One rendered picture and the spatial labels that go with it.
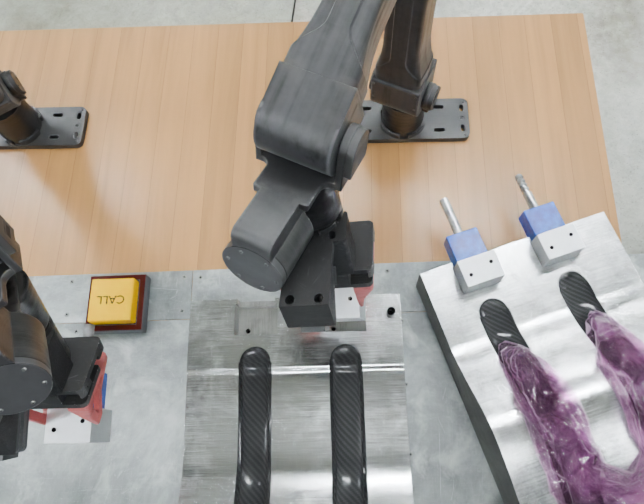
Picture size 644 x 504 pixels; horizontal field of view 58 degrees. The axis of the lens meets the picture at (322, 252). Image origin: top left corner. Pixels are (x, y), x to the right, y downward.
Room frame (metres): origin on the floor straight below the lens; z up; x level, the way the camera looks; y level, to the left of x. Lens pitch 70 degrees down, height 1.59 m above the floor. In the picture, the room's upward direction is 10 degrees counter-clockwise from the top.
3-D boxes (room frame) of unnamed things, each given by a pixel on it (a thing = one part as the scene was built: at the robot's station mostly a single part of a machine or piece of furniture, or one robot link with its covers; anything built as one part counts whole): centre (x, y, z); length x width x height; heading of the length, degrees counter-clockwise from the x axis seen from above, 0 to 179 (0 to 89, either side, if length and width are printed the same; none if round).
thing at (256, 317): (0.19, 0.09, 0.87); 0.05 x 0.05 x 0.04; 82
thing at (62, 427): (0.13, 0.29, 0.93); 0.13 x 0.05 x 0.05; 172
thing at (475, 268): (0.24, -0.18, 0.86); 0.13 x 0.05 x 0.05; 9
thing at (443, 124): (0.47, -0.16, 0.84); 0.20 x 0.07 x 0.08; 80
